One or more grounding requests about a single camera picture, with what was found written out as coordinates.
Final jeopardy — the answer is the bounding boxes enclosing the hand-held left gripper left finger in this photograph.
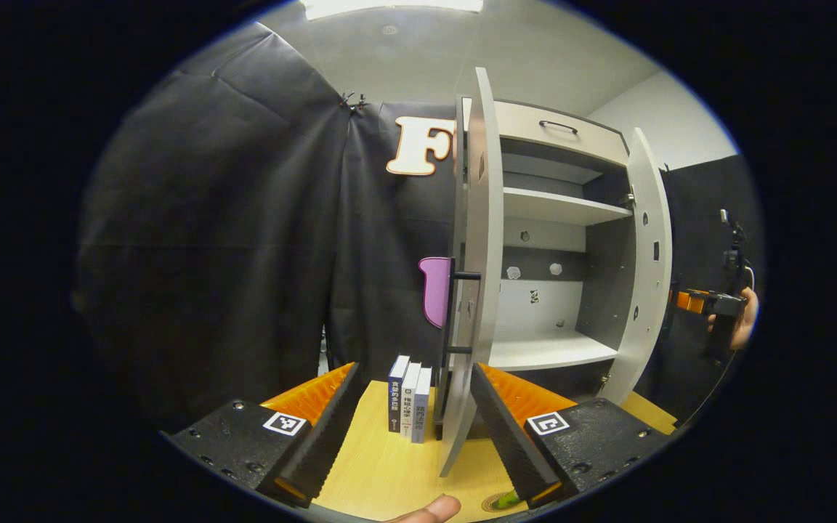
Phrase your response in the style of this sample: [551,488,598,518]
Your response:
[161,362,370,508]

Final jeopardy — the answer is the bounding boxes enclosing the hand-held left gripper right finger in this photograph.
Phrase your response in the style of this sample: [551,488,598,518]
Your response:
[469,362,679,508]

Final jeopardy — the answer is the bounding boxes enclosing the white cabinet door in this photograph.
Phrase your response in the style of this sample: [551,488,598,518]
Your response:
[599,127,674,406]
[438,67,505,479]

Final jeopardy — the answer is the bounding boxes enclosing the round brown coaster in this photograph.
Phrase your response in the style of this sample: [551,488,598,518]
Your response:
[481,492,528,514]

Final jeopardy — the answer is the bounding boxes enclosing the grey white cabinet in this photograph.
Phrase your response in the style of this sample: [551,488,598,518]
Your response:
[453,96,639,409]

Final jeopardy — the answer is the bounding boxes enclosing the white cabinet shelf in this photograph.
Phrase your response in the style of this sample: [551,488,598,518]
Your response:
[503,187,634,227]
[488,330,620,372]

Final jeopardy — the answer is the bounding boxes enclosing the white cabinet drawer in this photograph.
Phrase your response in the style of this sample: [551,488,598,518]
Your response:
[461,97,631,167]

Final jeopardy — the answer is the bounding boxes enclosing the white book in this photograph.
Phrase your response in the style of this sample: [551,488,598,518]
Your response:
[400,361,424,439]

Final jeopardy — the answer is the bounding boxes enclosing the light grey book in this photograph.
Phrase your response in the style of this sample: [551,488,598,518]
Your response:
[411,366,434,445]

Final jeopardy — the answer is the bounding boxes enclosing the black backdrop cloth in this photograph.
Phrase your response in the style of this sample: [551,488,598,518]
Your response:
[73,22,765,437]

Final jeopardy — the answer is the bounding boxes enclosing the ceiling light panel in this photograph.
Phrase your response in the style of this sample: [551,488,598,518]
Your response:
[302,0,485,22]

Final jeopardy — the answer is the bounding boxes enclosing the black door handle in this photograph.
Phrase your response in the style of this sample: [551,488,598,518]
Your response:
[441,270,483,357]

